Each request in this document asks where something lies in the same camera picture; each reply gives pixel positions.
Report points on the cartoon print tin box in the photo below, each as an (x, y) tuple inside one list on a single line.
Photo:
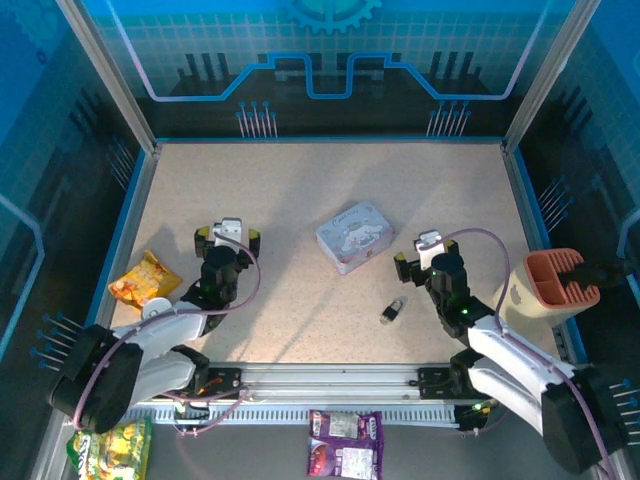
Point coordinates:
[(352, 235)]

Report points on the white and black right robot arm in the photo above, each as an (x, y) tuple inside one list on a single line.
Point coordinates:
[(505, 360)]

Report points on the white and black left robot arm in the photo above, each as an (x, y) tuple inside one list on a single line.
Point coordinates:
[(165, 320)]

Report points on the beige holder with orange rack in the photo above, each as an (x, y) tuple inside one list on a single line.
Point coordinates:
[(520, 295)]

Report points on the orange snack bag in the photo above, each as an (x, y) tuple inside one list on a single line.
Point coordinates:
[(142, 280)]

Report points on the white round cap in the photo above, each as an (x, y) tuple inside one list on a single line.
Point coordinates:
[(152, 307)]

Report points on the black plastic object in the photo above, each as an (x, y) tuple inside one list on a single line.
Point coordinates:
[(600, 275)]

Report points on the purple snack bag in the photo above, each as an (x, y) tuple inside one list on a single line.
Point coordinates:
[(345, 450)]

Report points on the green-yellow snack bag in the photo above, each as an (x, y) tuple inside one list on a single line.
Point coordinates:
[(115, 452)]

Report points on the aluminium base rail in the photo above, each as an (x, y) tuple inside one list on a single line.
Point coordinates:
[(325, 382)]

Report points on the aluminium frame post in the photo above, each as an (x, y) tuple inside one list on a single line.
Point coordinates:
[(115, 85), (545, 85)]

